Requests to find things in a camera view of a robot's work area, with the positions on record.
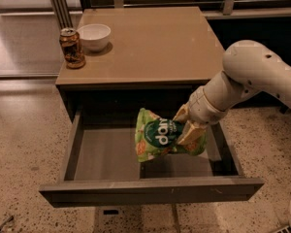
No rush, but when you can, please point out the open grey top drawer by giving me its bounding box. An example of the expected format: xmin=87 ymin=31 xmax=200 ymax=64
xmin=39 ymin=111 xmax=264 ymax=207

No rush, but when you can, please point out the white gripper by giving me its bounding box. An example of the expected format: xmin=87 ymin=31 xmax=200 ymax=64
xmin=174 ymin=86 xmax=227 ymax=146

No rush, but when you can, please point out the metal pole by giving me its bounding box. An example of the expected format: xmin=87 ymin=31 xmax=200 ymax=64
xmin=50 ymin=0 xmax=73 ymax=29

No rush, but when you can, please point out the green rice chip bag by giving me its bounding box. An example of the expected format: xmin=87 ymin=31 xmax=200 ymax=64
xmin=135 ymin=108 xmax=207 ymax=162

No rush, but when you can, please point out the brown soda can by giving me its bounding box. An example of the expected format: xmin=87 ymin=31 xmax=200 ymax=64
xmin=59 ymin=27 xmax=85 ymax=69

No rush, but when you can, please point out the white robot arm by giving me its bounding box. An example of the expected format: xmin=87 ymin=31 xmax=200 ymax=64
xmin=175 ymin=40 xmax=291 ymax=146

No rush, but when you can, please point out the white ceramic bowl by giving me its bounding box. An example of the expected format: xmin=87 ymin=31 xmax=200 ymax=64
xmin=78 ymin=24 xmax=111 ymax=52

